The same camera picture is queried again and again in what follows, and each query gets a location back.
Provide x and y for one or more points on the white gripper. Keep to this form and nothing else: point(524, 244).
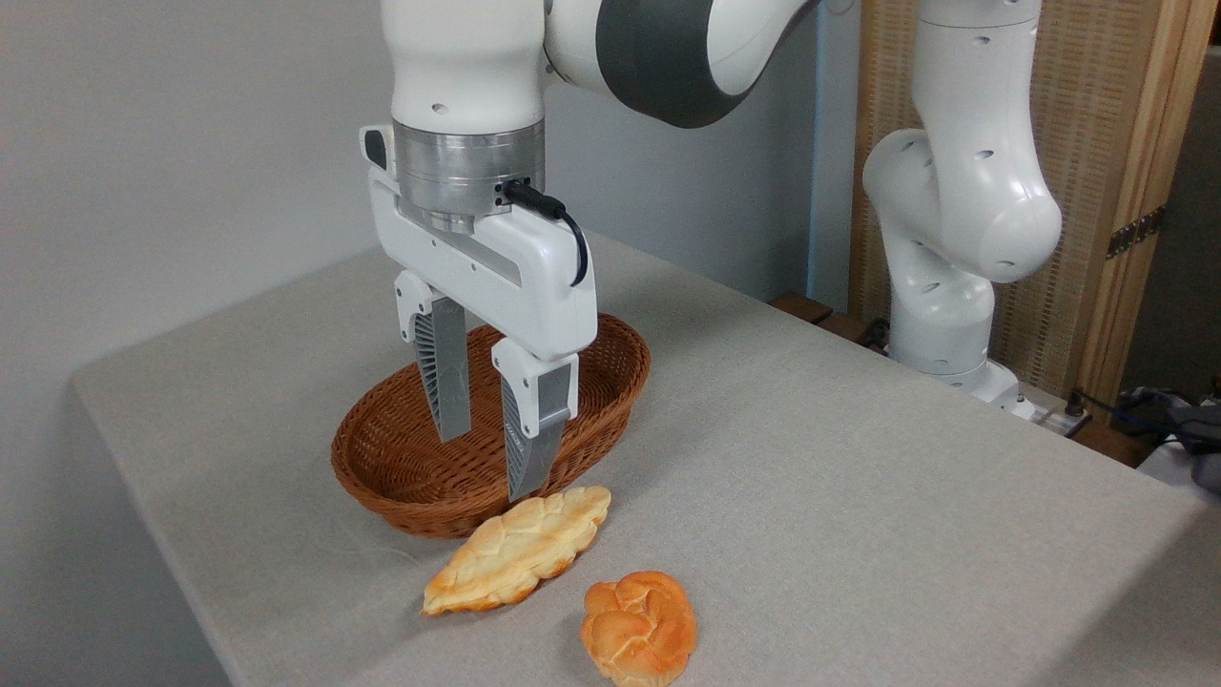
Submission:
point(515, 286)

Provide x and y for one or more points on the long braided bread loaf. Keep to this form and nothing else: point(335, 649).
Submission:
point(515, 553)

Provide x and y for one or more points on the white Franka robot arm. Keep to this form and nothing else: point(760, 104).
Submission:
point(458, 57)

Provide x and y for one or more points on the round knotted bread roll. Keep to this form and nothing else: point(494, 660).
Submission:
point(639, 630)

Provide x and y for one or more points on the brown oval wicker basket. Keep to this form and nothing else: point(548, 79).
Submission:
point(401, 477)

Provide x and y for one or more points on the dark metal screen hinge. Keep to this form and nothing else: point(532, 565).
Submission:
point(1135, 232)

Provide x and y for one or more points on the dark grey device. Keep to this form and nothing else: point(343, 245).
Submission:
point(1204, 434)

